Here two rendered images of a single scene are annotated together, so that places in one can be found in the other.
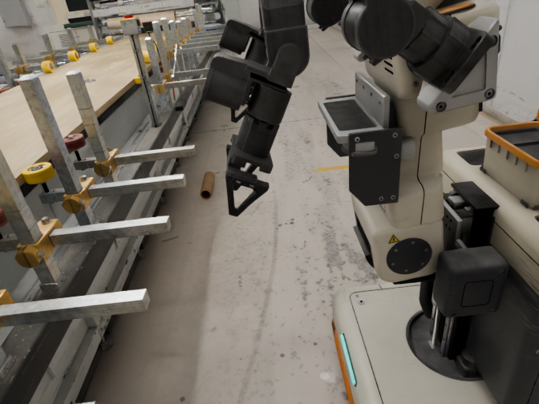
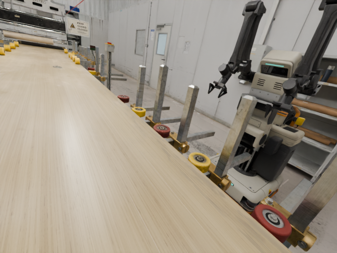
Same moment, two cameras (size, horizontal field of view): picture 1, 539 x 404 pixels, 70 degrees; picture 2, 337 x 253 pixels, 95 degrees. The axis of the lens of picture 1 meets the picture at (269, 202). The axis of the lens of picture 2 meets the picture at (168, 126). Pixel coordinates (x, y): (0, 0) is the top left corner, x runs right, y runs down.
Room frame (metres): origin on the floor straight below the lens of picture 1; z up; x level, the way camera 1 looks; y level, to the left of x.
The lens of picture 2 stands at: (0.30, 1.07, 1.22)
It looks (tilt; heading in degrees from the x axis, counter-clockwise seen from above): 24 degrees down; 319
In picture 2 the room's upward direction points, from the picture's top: 11 degrees clockwise
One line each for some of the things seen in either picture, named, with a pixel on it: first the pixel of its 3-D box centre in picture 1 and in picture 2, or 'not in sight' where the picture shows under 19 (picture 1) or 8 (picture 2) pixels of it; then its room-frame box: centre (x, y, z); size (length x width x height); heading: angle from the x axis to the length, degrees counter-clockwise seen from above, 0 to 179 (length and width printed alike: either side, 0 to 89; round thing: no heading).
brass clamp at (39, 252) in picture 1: (40, 242); (177, 142); (0.80, 0.56, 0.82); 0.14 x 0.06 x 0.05; 179
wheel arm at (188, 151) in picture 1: (135, 158); (146, 109); (1.31, 0.46, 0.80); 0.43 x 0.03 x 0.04; 89
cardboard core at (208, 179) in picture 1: (207, 184); not in sight; (2.58, 0.44, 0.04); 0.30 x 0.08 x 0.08; 179
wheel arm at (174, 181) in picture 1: (113, 189); (164, 121); (1.07, 0.46, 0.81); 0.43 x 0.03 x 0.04; 89
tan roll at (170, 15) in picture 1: (159, 18); (42, 39); (5.14, 1.03, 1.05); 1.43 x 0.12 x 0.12; 89
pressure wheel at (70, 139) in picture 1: (76, 151); (123, 103); (1.32, 0.66, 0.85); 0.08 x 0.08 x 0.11
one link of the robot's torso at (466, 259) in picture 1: (418, 256); (257, 140); (0.73, -0.35, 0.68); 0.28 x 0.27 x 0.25; 179
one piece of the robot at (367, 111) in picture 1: (362, 132); (258, 104); (0.80, -0.22, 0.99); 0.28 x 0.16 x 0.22; 179
